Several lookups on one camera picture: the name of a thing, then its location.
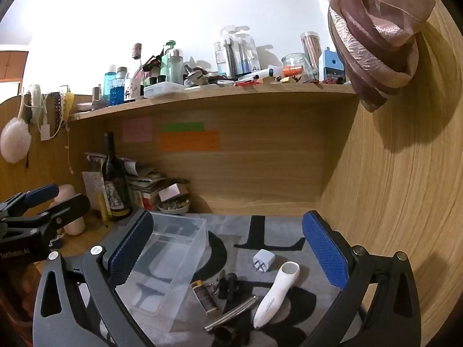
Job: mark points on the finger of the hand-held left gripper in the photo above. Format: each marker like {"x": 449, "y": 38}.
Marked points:
{"x": 41, "y": 193}
{"x": 70, "y": 209}

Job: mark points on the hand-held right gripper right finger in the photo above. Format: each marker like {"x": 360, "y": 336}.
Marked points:
{"x": 325, "y": 251}

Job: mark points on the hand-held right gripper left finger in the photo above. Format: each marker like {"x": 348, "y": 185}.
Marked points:
{"x": 129, "y": 251}

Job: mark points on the clear plastic storage box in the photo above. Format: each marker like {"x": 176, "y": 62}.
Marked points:
{"x": 173, "y": 260}

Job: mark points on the white plug adapter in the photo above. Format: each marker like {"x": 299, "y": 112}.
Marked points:
{"x": 266, "y": 259}

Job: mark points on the white handheld beauty device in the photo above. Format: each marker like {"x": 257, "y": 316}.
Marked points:
{"x": 275, "y": 292}

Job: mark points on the black clip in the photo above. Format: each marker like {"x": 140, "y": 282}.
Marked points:
{"x": 226, "y": 283}

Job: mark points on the black fuzzy item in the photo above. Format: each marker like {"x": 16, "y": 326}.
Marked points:
{"x": 231, "y": 332}

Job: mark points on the cream rounded container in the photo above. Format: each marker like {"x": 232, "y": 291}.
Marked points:
{"x": 70, "y": 195}

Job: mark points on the white handwritten paper note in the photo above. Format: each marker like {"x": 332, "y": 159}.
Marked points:
{"x": 92, "y": 188}

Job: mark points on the dark wine bottle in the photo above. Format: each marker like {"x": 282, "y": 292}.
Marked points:
{"x": 114, "y": 188}

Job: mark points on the white fluffy puff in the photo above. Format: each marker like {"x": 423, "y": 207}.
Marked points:
{"x": 14, "y": 139}

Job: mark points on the bowl of stones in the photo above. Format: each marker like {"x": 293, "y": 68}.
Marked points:
{"x": 173, "y": 206}

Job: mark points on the white card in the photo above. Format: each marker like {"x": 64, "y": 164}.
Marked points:
{"x": 169, "y": 192}

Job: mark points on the stack of books and papers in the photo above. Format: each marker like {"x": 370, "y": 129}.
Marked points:
{"x": 143, "y": 180}

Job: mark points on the grey mat with black letters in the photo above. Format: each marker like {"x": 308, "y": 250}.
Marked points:
{"x": 226, "y": 224}

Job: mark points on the pink sticky note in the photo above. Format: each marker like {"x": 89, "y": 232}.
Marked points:
{"x": 136, "y": 129}

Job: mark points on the orange sticky note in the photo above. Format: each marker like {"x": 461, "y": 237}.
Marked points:
{"x": 190, "y": 141}

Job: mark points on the blue liquid bottle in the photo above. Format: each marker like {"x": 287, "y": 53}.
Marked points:
{"x": 116, "y": 92}

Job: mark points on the wooden cabinet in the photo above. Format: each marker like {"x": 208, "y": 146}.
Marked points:
{"x": 12, "y": 65}

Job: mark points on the white cup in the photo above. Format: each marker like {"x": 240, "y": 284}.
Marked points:
{"x": 132, "y": 90}

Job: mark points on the green sticky note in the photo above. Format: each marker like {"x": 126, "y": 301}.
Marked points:
{"x": 182, "y": 126}

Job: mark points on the clear plastic tray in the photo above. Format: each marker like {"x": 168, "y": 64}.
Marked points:
{"x": 162, "y": 89}

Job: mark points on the green bottle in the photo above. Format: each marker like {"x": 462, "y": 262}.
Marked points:
{"x": 167, "y": 61}

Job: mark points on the clear bottle with white cap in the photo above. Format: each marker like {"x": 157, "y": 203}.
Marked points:
{"x": 175, "y": 67}

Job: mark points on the blue pencil sharpener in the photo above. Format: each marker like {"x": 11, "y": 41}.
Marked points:
{"x": 332, "y": 67}

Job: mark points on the white tube with orange band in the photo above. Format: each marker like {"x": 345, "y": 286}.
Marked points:
{"x": 278, "y": 72}

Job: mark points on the glass jar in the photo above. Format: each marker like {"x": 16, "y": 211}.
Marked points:
{"x": 293, "y": 63}

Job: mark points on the tall jar of pencils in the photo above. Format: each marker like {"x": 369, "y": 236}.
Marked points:
{"x": 311, "y": 50}

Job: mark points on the mauve scarf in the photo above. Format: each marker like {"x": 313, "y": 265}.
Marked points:
{"x": 372, "y": 43}

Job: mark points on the packaged toothbrushes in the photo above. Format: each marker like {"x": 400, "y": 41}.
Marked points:
{"x": 237, "y": 52}

